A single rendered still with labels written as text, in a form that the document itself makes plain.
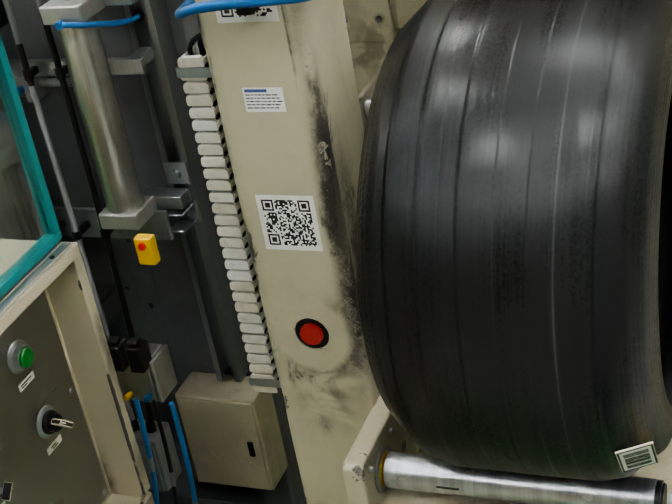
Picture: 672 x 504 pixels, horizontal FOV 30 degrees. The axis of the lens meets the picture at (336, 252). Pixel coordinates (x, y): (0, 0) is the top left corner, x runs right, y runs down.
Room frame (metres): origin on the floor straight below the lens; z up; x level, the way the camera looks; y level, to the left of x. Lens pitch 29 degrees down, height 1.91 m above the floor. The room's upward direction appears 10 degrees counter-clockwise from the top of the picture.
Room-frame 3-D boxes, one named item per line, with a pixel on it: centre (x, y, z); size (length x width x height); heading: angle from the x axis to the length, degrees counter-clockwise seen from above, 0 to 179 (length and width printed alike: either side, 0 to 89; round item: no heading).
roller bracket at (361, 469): (1.37, -0.06, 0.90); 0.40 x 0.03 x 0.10; 155
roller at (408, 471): (1.17, -0.16, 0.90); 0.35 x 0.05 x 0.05; 65
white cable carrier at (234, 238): (1.40, 0.11, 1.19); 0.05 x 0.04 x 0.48; 155
